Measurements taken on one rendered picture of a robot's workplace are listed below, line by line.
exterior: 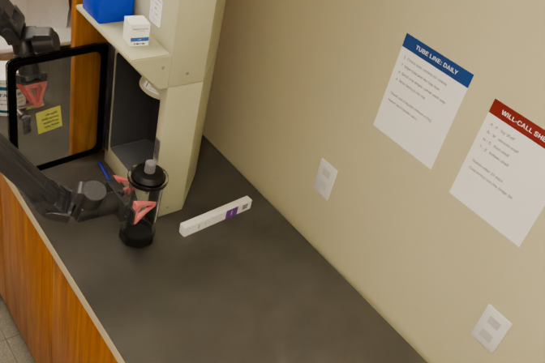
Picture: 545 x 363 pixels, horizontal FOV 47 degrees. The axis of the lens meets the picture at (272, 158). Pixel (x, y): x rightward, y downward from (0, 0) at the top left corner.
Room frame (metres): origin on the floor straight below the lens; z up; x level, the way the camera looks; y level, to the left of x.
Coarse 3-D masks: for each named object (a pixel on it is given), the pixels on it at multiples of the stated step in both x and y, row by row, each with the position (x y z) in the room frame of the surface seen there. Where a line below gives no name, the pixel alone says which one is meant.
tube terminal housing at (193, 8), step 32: (192, 0) 1.43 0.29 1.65; (224, 0) 1.64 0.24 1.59; (160, 32) 1.45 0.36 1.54; (192, 32) 1.44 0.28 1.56; (192, 64) 1.45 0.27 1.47; (160, 96) 1.42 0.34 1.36; (192, 96) 1.46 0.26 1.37; (160, 128) 1.41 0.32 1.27; (192, 128) 1.47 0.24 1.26; (160, 160) 1.40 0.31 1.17; (192, 160) 1.55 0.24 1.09
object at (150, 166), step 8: (152, 160) 1.29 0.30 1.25; (136, 168) 1.28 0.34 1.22; (144, 168) 1.27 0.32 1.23; (152, 168) 1.27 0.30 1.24; (160, 168) 1.31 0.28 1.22; (136, 176) 1.25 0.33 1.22; (144, 176) 1.25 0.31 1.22; (152, 176) 1.26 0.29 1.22; (160, 176) 1.27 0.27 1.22; (144, 184) 1.24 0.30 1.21; (152, 184) 1.24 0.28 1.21; (160, 184) 1.26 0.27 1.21
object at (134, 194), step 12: (132, 168) 1.29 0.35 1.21; (132, 180) 1.24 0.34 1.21; (168, 180) 1.29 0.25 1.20; (132, 192) 1.24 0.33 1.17; (144, 192) 1.23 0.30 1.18; (156, 192) 1.25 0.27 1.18; (132, 204) 1.24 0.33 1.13; (156, 204) 1.26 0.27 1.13; (144, 216) 1.24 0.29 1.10; (156, 216) 1.27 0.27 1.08; (132, 228) 1.23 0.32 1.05; (144, 228) 1.24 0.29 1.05
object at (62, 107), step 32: (32, 64) 1.42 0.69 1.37; (64, 64) 1.49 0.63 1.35; (96, 64) 1.57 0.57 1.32; (32, 96) 1.41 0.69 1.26; (64, 96) 1.49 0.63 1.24; (96, 96) 1.57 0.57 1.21; (32, 128) 1.41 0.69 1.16; (64, 128) 1.49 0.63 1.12; (96, 128) 1.58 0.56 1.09; (32, 160) 1.41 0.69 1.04
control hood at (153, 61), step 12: (84, 12) 1.50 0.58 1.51; (96, 24) 1.46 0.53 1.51; (108, 24) 1.47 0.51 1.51; (120, 24) 1.49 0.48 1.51; (108, 36) 1.41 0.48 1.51; (120, 36) 1.42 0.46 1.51; (120, 48) 1.36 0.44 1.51; (132, 48) 1.38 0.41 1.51; (144, 48) 1.40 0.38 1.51; (156, 48) 1.41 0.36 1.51; (132, 60) 1.32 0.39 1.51; (144, 60) 1.34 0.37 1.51; (156, 60) 1.37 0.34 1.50; (168, 60) 1.39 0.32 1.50; (144, 72) 1.35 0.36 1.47; (156, 72) 1.37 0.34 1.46; (168, 72) 1.40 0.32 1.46; (156, 84) 1.37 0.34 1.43
